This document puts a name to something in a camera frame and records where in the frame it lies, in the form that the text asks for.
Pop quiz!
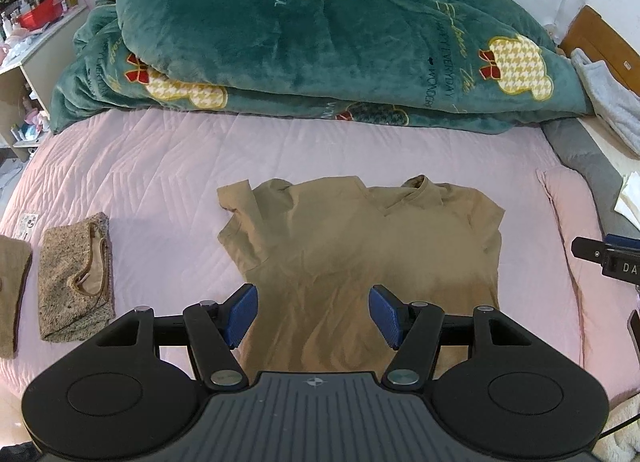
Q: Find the folded speckled brown garment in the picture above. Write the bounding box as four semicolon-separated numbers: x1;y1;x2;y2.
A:
38;213;115;343

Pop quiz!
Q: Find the red plastic basin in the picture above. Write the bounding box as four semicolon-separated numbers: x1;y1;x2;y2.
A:
17;0;63;32

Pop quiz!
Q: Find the pink pillow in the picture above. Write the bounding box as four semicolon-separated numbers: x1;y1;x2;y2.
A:
538;166;639;401

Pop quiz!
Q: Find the folded olive brown garment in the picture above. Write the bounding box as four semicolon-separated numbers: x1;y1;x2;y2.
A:
0;235;32;359

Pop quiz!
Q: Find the pink quilted bed sheet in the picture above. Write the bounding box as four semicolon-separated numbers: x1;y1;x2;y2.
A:
0;108;632;448

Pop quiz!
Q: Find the green plush bear blanket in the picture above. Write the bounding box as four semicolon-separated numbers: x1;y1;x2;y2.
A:
50;0;592;133

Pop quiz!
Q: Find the grey pillow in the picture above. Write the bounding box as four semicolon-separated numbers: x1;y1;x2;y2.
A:
541;118;639;239

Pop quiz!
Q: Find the orange wooden headboard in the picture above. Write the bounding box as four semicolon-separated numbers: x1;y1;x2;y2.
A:
560;6;640;94

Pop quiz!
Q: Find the tan khaki t-shirt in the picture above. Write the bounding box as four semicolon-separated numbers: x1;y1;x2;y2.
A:
218;176;503;376

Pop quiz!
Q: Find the cream fluffy sleeve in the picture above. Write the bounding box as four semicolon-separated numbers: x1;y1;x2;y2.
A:
592;395;640;462

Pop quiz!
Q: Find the white paper sheet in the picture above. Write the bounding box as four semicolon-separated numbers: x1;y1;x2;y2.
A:
614;171;640;229

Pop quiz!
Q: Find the white side shelf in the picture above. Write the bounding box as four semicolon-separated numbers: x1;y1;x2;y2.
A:
1;6;89;162

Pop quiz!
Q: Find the grey fleece garment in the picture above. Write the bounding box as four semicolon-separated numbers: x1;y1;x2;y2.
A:
570;48;640;156

